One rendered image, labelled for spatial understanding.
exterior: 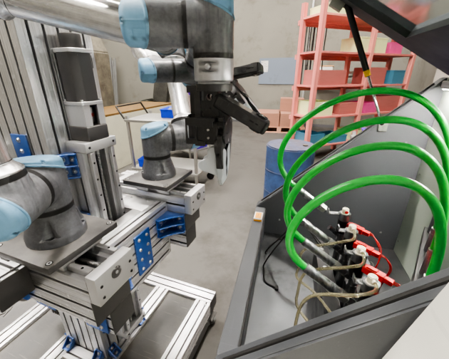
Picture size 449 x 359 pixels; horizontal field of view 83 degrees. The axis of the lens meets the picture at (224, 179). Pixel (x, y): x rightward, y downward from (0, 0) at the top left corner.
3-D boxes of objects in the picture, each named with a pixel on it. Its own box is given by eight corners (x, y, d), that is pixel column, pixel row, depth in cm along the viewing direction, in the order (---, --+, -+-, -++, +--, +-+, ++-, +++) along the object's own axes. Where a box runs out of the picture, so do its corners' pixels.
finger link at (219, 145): (219, 163, 55) (218, 123, 52) (226, 164, 55) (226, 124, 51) (212, 171, 51) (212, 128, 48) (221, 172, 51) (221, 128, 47)
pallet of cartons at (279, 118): (306, 127, 742) (310, 97, 710) (303, 135, 646) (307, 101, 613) (258, 125, 792) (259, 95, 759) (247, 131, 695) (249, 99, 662)
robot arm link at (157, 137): (141, 151, 114) (137, 120, 109) (170, 148, 119) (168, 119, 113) (144, 159, 104) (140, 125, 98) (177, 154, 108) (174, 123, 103)
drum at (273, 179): (312, 204, 305) (322, 141, 275) (299, 224, 265) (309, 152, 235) (271, 194, 331) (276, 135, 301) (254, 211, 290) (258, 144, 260)
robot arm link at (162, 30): (135, 52, 52) (189, 53, 53) (120, 47, 41) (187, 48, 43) (129, 7, 49) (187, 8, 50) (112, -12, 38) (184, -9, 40)
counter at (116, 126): (43, 177, 387) (25, 117, 352) (147, 139, 608) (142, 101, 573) (83, 184, 359) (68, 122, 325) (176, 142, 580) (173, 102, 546)
